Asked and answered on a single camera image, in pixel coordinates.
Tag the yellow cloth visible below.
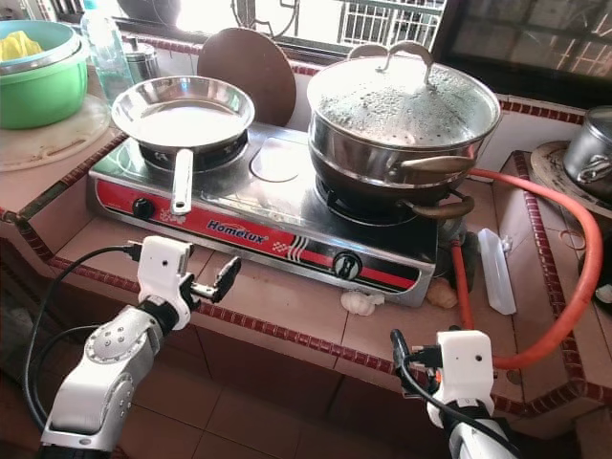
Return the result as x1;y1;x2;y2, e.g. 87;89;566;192
0;31;45;61

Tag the round beige cutting board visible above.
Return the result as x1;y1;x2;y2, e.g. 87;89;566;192
0;94;113;173

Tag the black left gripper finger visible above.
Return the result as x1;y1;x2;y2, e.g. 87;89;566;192
210;254;243;299

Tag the green plastic basin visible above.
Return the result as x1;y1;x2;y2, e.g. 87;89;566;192
0;19;90;130

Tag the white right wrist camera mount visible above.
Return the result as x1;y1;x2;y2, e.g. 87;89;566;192
428;330;496;426

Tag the orange gas hose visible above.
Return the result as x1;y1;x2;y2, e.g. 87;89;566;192
449;167;605;371

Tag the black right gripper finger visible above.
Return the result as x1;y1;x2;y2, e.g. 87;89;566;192
389;328;416;376

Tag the clear plastic water bottle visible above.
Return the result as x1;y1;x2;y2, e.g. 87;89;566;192
78;0;135;104

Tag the steel frying pan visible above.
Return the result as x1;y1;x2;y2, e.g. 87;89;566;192
112;75;256;217

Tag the brown onion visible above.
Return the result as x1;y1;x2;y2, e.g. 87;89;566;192
426;277;458;310

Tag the steel cooking pot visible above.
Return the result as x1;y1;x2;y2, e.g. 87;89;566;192
562;105;612;200

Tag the steel red gas stove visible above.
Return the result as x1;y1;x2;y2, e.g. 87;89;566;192
86;122;468;309

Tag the white flat plastic box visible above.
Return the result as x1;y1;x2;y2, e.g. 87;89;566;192
478;229;518;317

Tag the window with metal grille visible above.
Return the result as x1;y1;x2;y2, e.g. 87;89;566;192
48;0;612;97

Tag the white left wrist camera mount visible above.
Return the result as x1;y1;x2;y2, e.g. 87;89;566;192
137;235;195;332

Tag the round beige mat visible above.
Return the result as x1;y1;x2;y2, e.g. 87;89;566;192
531;142;612;226

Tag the small steel cup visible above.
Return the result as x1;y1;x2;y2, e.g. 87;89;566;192
124;38;162;82

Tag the steel steamer pot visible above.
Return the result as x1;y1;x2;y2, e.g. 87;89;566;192
308;120;503;189

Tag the small round brown board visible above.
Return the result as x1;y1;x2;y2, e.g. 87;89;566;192
347;42;393;60

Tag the white garlic bulb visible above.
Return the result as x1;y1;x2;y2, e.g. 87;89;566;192
340;290;386;317

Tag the large round brown board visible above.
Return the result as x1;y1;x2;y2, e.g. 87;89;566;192
197;27;297;127

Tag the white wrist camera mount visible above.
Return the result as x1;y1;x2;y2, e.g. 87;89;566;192
428;330;496;426
137;235;195;332

